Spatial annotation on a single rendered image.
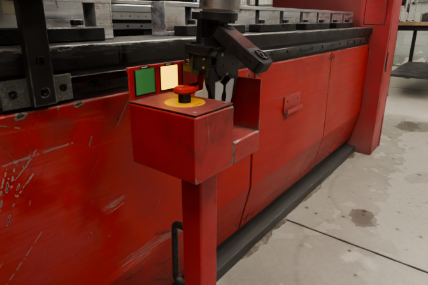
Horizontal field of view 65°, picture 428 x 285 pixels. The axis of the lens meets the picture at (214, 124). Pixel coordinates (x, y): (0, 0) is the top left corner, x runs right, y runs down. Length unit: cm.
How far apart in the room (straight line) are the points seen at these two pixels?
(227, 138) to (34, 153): 35
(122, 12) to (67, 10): 42
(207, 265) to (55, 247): 31
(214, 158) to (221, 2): 27
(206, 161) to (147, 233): 43
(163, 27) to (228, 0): 42
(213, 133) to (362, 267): 109
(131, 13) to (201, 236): 81
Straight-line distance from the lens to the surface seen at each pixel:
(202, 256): 75
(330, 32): 177
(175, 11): 103
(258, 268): 142
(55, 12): 82
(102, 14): 88
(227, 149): 60
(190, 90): 57
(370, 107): 254
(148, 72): 64
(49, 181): 72
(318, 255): 153
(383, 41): 247
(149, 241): 96
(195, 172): 55
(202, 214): 69
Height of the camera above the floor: 92
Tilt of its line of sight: 17 degrees down
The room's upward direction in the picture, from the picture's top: straight up
